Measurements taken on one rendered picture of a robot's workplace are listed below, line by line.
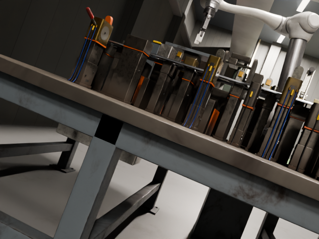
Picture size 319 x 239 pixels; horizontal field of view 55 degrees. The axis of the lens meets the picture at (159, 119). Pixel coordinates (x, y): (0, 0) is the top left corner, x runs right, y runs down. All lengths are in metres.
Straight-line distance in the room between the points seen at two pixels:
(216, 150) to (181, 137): 0.09
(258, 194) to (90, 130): 0.49
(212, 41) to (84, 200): 10.10
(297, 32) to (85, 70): 1.31
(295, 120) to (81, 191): 1.04
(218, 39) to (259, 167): 10.13
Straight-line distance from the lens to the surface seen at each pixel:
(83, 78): 1.64
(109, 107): 0.84
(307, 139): 1.34
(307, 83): 1.75
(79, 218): 0.94
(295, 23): 2.15
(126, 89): 1.53
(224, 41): 10.82
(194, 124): 1.38
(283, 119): 1.32
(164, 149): 0.84
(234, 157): 0.79
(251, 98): 1.37
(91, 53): 1.65
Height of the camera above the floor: 0.72
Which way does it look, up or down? 1 degrees down
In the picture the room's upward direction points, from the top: 21 degrees clockwise
